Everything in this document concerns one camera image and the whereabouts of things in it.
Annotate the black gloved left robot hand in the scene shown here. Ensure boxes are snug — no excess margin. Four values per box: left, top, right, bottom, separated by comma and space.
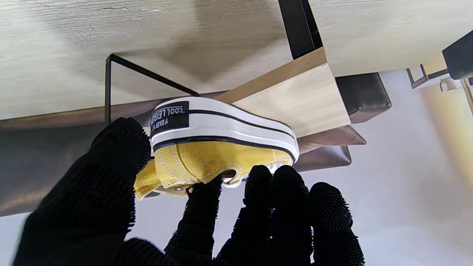
13, 117, 365, 266

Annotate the yellow canvas sneaker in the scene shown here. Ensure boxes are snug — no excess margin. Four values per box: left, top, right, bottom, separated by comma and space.
134, 97, 300, 201

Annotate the small wooden black-legged bench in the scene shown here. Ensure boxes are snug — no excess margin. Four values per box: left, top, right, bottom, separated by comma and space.
105, 0, 351, 138

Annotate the brown sofa cushion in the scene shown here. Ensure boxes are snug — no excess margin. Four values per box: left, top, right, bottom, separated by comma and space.
296, 125, 367, 156

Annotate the dark brown leather sofa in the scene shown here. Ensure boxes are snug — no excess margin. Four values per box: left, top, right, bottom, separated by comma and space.
0, 72, 392, 216

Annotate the small wooden side table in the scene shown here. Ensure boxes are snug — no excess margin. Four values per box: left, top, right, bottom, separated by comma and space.
406, 55, 473, 111

